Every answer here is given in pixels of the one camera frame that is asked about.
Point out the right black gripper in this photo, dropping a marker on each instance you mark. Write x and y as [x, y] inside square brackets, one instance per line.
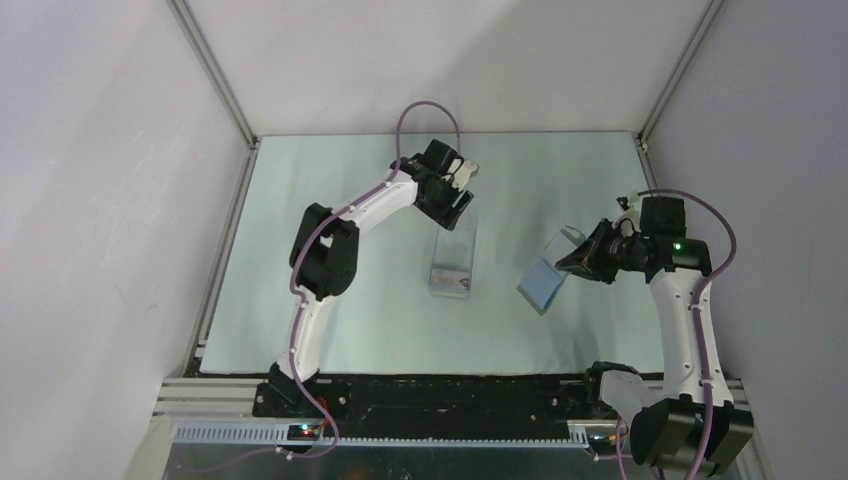
[587, 261]

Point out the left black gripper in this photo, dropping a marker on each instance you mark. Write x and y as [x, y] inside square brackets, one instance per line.
[447, 215]

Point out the blue card wallet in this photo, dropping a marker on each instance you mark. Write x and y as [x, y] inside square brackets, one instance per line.
[541, 281]

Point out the clear acrylic card holder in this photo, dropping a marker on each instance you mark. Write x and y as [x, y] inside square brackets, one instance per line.
[456, 249]

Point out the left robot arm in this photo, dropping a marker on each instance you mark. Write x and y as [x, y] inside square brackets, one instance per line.
[324, 257]

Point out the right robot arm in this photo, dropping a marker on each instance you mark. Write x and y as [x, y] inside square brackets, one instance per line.
[692, 424]

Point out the stack of VIP cards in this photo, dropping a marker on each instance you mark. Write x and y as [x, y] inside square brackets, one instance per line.
[450, 282]

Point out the right controller board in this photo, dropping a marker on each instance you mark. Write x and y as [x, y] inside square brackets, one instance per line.
[601, 447]

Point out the controller board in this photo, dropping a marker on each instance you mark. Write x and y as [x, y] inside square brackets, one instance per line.
[601, 447]
[303, 432]

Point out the left controller board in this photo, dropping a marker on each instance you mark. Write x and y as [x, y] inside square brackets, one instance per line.
[303, 432]

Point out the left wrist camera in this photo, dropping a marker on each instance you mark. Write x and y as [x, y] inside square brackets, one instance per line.
[460, 172]

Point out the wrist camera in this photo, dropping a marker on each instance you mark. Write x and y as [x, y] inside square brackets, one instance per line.
[460, 172]
[629, 205]

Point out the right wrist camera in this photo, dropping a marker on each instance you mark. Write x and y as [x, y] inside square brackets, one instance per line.
[629, 205]

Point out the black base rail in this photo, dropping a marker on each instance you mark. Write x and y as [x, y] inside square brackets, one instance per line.
[453, 407]

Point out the right aluminium frame post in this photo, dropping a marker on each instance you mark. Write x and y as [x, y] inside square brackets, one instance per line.
[682, 65]

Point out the aluminium frame post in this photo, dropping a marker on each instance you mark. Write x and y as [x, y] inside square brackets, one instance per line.
[682, 65]
[204, 53]

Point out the left aluminium frame post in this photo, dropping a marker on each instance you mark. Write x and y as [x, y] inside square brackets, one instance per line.
[204, 53]

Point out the white slotted cable duct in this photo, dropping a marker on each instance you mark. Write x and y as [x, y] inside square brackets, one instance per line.
[282, 434]

